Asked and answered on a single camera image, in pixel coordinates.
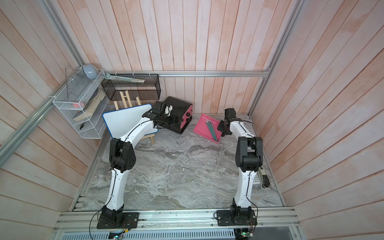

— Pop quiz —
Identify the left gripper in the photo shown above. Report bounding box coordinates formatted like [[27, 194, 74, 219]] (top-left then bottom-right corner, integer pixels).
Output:
[[160, 112, 184, 128]]

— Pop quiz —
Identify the black drawer cabinet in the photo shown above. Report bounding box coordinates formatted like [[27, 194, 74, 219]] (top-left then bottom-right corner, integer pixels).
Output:
[[163, 97, 192, 135]]

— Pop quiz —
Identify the pink bottom drawer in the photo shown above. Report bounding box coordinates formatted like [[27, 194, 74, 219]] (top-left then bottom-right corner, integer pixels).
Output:
[[194, 114, 222, 144]]

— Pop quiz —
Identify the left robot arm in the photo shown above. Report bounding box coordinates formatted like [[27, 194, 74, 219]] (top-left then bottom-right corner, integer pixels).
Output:
[[104, 105, 185, 213]]

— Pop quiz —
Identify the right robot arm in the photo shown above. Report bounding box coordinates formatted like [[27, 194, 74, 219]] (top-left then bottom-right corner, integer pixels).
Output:
[[218, 117, 263, 215]]

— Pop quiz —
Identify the white calculator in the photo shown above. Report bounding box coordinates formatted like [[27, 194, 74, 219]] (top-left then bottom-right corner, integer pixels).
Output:
[[253, 174, 262, 188]]

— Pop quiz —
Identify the grey stapler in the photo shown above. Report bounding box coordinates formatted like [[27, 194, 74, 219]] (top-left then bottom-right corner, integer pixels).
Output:
[[258, 167, 271, 189]]

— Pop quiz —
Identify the green white ruler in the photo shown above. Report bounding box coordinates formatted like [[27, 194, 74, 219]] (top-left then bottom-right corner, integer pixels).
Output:
[[105, 74, 145, 84]]

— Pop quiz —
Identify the book on shelf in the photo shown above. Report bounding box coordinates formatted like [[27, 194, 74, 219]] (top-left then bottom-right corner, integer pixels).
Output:
[[73, 89, 106, 122]]

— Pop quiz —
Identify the pink eraser on shelf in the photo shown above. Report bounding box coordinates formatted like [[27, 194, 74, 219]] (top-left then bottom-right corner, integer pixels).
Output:
[[73, 103, 85, 108]]

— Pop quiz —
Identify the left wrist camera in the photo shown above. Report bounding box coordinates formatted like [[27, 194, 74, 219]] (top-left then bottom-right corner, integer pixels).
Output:
[[153, 101, 173, 116]]

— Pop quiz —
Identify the black mesh wall basket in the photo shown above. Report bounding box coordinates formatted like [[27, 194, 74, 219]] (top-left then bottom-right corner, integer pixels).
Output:
[[102, 74, 161, 101]]

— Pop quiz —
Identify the white board blue frame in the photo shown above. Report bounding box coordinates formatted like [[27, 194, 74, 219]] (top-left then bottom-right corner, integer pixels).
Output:
[[103, 104, 152, 138]]

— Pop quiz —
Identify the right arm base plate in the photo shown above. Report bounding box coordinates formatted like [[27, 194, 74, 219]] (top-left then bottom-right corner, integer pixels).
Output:
[[214, 208, 257, 227]]

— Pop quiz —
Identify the white wire wall shelf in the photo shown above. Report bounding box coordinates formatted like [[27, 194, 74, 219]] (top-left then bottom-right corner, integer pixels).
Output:
[[53, 67, 114, 140]]

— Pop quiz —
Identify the aluminium mounting rail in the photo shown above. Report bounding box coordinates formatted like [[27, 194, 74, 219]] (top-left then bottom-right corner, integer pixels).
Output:
[[51, 207, 306, 240]]

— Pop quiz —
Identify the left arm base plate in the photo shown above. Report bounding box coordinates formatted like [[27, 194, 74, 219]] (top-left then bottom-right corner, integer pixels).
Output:
[[97, 212, 140, 230]]

